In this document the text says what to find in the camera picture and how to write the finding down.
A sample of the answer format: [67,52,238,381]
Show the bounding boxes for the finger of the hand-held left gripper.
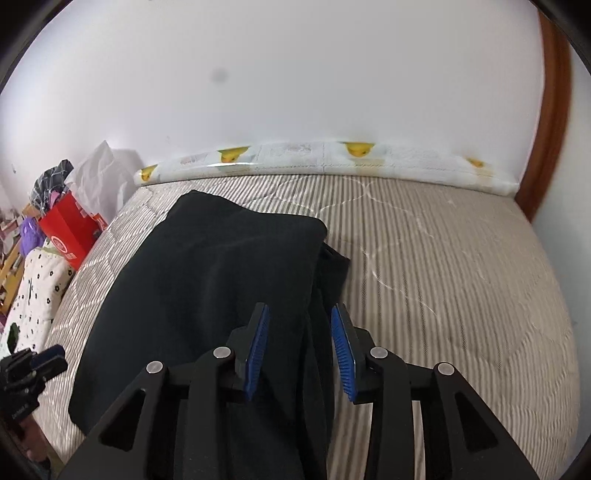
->
[32,345,69,383]

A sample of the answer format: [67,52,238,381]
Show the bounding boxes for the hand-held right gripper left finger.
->
[58,302,271,480]

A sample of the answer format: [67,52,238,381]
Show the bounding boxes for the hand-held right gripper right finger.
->
[330,303,541,480]

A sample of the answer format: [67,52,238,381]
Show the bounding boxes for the black sweatshirt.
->
[68,189,352,480]

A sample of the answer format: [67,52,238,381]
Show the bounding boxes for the person's left hand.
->
[16,411,51,463]

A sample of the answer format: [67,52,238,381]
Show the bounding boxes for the white dotted quilt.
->
[0,247,77,361]

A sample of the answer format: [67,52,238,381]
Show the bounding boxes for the purple plastic item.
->
[18,217,44,252]

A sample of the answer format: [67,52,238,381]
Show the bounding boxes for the striped beige mattress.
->
[34,173,580,480]

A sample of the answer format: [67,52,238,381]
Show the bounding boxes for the red cardboard box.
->
[38,191,109,271]

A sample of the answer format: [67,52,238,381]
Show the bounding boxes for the dark plaid cloth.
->
[32,159,75,215]

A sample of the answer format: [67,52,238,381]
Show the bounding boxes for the white plastic bag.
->
[74,140,123,224]

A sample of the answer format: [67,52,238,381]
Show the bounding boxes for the white pillow yellow ducks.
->
[134,141,520,197]

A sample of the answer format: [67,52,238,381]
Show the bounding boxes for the brown wooden door frame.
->
[515,9,573,222]

